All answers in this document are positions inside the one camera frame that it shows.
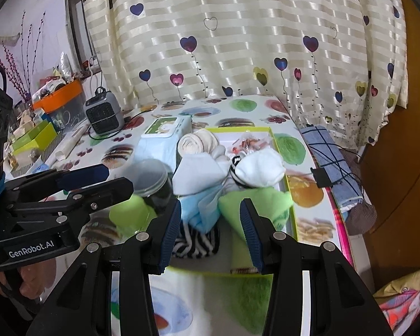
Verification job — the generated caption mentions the colourful printed bag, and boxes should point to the colourful printed bag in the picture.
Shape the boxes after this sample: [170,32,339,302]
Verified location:
[373,266,420,336]

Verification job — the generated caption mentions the black white striped sock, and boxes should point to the black white striped sock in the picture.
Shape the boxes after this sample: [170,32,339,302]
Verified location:
[171,222,220,260]

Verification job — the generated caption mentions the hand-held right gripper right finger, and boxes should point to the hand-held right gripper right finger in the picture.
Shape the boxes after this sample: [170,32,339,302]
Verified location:
[240,198,394,336]

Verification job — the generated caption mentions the dark jar with clear lid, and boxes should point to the dark jar with clear lid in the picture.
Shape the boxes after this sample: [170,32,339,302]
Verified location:
[131,159,174,214]

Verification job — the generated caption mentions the grey space heater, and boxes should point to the grey space heater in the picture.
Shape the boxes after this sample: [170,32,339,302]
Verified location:
[85,87,125,136]

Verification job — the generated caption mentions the white plastic bag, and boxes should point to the white plastic bag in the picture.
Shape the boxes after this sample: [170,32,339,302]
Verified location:
[58,52,72,78]

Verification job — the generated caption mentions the window frame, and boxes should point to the window frame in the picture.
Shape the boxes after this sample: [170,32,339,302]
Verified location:
[65,0,102,74]

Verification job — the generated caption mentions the person's left hand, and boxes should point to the person's left hand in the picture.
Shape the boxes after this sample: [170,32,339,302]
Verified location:
[17,254,58,302]

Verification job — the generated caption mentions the clear bag of orange candy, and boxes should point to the clear bag of orange candy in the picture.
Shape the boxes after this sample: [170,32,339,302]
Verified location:
[227,131,277,155]

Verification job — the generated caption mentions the grey brown cloth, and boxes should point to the grey brown cloth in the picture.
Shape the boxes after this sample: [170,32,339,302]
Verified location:
[345,201,378,237]

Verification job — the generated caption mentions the shallow green cardboard box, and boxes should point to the shallow green cardboard box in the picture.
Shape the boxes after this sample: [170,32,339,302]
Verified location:
[168,126,298,275]

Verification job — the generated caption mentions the beige towel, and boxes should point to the beige towel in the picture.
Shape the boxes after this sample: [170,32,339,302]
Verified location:
[177,129,220,158]

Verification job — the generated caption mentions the chevron pattern tray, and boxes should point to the chevron pattern tray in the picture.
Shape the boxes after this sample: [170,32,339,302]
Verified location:
[7,131,65,170]

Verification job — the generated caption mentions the lime green open box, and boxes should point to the lime green open box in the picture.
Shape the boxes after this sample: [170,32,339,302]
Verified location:
[10,122,58,155]

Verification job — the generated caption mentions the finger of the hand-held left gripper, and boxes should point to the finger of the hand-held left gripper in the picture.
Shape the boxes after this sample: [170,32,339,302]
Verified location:
[7,178,134,225]
[5,164,110,200]

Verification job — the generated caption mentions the wet wipes pack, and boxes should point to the wet wipes pack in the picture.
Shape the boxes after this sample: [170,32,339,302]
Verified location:
[135,116,193,179]

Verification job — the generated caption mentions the black heater cable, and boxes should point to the black heater cable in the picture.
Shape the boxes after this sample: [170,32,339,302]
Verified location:
[87,107,158,141]

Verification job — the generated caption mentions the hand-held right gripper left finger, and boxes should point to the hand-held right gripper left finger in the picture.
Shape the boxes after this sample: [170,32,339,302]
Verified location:
[26,199,182,336]

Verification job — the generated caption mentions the blue plaid cloth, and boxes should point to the blue plaid cloth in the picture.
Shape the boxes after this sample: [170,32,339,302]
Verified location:
[297,125,365,211]

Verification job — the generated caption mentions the small black box with cable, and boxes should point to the small black box with cable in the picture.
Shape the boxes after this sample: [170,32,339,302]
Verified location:
[311,136,368,190]

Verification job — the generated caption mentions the red flower branches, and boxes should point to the red flower branches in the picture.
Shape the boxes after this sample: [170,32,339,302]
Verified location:
[0,10,46,102]

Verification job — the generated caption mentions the wooden cabinet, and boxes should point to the wooden cabinet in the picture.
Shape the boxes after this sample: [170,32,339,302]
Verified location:
[357,0,420,288]

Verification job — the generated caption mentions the white paper roll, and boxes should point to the white paper roll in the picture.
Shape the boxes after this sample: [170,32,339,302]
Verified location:
[54,126,88,162]

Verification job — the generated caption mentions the grey sock bundle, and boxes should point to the grey sock bundle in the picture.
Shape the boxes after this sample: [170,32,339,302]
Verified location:
[171,145,232,197]

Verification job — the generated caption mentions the fruit print tablecloth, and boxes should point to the fruit print tablecloth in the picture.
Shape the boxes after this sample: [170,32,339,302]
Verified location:
[38,94,354,336]

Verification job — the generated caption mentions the heart print curtain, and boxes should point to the heart print curtain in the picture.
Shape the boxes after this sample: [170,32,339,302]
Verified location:
[79,0,407,148]

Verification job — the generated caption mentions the storage bin with orange lid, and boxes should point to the storage bin with orange lid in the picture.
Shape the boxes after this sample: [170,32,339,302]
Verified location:
[32,79,86,127]

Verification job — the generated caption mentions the green sock with brown trim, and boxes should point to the green sock with brown trim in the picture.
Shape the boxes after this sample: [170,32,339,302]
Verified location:
[218,187,295,275]

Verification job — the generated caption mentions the blue face mask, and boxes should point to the blue face mask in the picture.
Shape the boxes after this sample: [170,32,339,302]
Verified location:
[180,185,225,233]

